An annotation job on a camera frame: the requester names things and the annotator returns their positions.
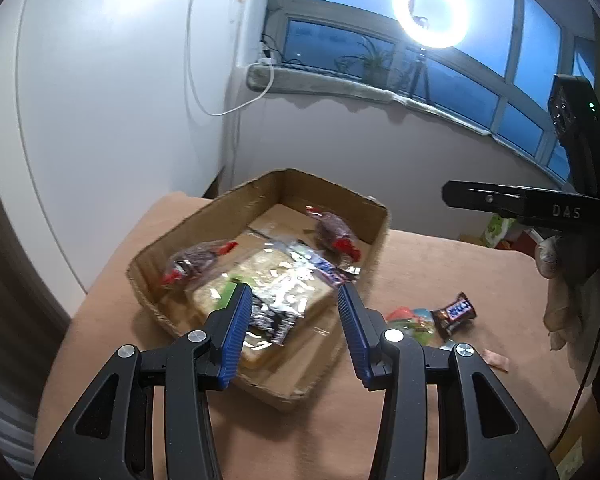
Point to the red jelly cup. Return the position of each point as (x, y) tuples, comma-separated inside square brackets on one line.
[(417, 323)]

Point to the white gloved right hand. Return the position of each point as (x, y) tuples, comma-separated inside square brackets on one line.
[(572, 312)]

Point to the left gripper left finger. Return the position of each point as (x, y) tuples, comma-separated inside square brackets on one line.
[(108, 433)]

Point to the potted plant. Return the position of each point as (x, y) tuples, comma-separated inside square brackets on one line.
[(377, 62)]

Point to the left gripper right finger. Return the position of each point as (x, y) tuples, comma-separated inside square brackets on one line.
[(482, 432)]

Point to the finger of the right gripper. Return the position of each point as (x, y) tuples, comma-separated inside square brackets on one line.
[(506, 200)]

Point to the power strip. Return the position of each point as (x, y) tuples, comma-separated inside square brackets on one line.
[(267, 57)]

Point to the Snickers bar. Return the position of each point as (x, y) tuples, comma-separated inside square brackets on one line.
[(447, 320), (333, 274)]

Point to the brown cardboard box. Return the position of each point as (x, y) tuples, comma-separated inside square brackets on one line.
[(275, 202)]

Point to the green snack packet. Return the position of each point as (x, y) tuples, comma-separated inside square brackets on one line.
[(226, 293)]

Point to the cracker pack clear wrapper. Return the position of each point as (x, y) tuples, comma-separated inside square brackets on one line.
[(278, 278)]

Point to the white ring light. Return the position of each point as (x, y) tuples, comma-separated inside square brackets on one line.
[(434, 24)]

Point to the grey sill cloth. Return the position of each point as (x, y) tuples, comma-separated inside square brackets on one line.
[(287, 81)]

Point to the red-end clear snack bag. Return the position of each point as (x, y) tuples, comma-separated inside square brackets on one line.
[(334, 234)]

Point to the green white paper bag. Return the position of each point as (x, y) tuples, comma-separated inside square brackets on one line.
[(496, 230)]

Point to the black tripod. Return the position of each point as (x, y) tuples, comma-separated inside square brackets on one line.
[(420, 74)]

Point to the black snack packet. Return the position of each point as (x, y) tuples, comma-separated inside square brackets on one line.
[(273, 324)]

